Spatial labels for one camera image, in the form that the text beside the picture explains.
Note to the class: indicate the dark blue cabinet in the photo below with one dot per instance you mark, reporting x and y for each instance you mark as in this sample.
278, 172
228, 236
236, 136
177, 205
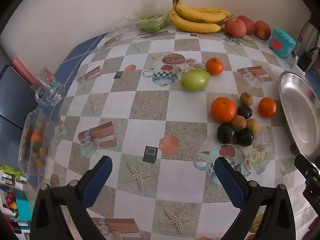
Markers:
12, 105

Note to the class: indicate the teal box with red label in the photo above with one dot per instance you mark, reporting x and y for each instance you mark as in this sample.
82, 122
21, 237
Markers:
282, 43

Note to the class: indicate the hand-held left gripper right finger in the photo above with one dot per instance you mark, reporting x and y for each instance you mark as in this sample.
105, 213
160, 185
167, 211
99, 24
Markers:
230, 182

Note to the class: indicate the clear bag of green fruits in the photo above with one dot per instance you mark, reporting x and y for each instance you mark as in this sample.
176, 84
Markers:
150, 23

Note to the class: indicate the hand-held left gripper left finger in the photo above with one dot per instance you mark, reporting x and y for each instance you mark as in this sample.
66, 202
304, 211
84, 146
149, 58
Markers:
98, 180

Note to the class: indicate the checkered printed tablecloth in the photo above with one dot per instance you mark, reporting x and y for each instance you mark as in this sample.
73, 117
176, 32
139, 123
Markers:
150, 105

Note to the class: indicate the clear glass mug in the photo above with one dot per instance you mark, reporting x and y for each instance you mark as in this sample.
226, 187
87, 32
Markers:
48, 90

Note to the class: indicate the large orange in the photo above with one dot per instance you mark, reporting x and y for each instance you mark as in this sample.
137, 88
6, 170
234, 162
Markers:
223, 110

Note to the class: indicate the small orange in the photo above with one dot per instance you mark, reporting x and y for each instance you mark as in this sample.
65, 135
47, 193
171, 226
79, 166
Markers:
267, 107
214, 66

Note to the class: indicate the large red apple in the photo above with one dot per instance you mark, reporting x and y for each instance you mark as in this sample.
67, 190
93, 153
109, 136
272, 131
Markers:
235, 28

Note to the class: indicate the round steel plate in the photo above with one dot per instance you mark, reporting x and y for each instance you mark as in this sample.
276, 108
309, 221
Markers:
300, 112

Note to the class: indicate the black power adapter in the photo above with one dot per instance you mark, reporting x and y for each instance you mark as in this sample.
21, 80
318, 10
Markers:
306, 61

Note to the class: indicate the yellow banana bunch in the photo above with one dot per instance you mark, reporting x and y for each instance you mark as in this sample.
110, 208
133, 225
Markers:
197, 17

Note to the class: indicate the dark plum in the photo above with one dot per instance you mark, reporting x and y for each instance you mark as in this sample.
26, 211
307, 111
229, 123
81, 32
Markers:
245, 137
245, 112
226, 133

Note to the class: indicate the clear bag of small fruits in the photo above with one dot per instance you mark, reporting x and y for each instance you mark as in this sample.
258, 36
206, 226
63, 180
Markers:
36, 142

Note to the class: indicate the green mango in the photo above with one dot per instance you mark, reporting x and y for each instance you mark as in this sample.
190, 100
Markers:
195, 80

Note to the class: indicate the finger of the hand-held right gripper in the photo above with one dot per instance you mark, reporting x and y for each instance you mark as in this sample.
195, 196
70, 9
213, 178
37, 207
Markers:
312, 177

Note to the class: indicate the colourful toy pile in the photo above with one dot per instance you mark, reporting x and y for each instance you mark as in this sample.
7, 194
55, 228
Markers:
15, 202

